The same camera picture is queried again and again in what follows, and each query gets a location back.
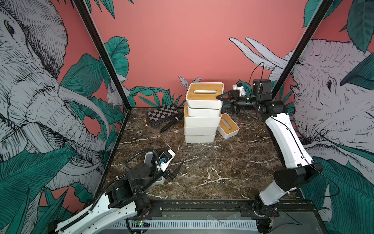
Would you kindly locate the small bamboo lid tissue box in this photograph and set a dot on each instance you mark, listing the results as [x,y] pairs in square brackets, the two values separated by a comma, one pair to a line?
[227,127]

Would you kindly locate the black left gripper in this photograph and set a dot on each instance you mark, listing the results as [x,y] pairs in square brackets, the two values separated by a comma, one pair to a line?
[167,173]

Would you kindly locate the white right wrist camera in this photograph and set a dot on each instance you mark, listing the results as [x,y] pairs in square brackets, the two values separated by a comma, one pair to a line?
[240,88]

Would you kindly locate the white vented strip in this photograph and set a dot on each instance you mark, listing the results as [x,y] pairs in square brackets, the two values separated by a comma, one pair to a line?
[158,224]

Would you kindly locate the grey lid tissue box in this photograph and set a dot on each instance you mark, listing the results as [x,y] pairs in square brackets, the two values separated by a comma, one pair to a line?
[148,161]
[203,113]

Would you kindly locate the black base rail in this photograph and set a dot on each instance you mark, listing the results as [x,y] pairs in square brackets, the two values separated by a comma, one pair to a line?
[246,208]

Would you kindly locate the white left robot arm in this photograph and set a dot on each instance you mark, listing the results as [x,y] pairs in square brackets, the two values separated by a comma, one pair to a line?
[97,217]

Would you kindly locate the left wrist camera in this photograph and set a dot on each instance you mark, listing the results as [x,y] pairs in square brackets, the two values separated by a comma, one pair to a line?
[165,159]

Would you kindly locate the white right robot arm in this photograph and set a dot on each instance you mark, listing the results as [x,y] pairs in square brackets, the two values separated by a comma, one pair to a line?
[299,167]

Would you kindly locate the black corner frame post right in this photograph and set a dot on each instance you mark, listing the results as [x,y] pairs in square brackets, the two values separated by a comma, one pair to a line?
[309,32]

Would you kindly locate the black corner frame post left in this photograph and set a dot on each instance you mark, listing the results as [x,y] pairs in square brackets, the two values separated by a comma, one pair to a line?
[96,38]

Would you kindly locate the white bottom tissue box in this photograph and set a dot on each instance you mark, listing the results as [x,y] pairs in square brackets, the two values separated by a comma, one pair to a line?
[200,138]

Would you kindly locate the yellow lid tissue box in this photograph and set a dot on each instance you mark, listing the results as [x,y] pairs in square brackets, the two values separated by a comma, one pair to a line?
[200,131]

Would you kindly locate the large bamboo lid tissue box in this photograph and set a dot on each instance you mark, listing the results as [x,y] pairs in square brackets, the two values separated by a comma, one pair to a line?
[200,122]

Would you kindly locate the folding chess board box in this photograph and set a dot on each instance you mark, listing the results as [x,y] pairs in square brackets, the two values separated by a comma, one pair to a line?
[161,115]

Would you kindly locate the black corner frame post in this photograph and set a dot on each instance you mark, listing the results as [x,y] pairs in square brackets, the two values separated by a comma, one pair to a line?
[96,38]
[309,32]

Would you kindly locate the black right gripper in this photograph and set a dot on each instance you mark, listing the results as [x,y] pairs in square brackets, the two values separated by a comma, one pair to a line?
[235,98]

